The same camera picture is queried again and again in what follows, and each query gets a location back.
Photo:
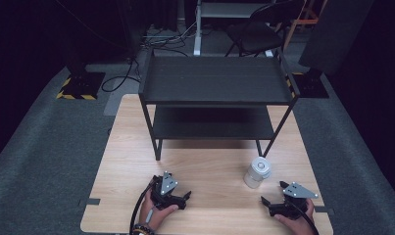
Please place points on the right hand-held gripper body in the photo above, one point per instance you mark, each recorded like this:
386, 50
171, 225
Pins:
298, 191

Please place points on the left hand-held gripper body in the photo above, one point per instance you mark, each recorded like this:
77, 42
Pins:
168, 183

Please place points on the person's left hand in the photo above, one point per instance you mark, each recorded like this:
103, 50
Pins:
154, 215

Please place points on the person's right hand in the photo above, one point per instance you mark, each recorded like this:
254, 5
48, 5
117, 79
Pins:
301, 226

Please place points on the clear plastic jar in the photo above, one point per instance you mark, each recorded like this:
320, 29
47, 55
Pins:
257, 173

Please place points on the grey tape strip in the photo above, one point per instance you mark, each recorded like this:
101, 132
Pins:
324, 210
93, 201

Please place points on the striped black stand base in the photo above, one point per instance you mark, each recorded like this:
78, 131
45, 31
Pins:
311, 86
82, 85

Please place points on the black metal shelf rack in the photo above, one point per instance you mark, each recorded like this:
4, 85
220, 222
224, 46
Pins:
214, 78

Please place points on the black folding chair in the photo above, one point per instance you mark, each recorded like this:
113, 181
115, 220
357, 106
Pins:
255, 36

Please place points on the grey panel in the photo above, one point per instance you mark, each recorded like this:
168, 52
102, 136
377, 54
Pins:
335, 32

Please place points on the wooden stool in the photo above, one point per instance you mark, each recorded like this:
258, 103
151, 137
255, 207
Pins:
299, 22

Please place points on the white desk frame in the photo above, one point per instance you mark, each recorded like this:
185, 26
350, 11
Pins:
197, 29

